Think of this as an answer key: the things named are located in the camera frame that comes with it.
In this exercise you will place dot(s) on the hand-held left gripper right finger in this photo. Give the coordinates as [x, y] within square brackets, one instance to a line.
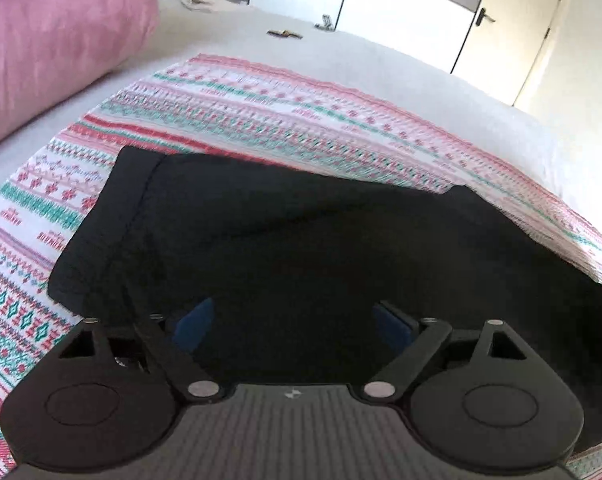
[394, 321]

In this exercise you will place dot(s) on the small dark object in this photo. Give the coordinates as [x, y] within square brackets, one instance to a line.
[283, 34]

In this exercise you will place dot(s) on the pink pillow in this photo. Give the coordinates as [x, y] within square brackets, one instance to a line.
[51, 35]

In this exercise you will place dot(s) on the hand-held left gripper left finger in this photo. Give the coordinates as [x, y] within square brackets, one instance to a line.
[197, 318]

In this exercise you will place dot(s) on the patterned pink blanket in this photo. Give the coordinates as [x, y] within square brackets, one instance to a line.
[261, 110]

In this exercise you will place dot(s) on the white bed sheet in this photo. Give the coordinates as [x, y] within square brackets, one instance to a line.
[361, 60]

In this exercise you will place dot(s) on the black pants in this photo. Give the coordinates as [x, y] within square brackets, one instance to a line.
[301, 260]

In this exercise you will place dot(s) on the small grey object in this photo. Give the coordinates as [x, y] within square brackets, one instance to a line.
[325, 22]

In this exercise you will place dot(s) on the white door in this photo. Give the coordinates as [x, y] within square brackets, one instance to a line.
[511, 15]

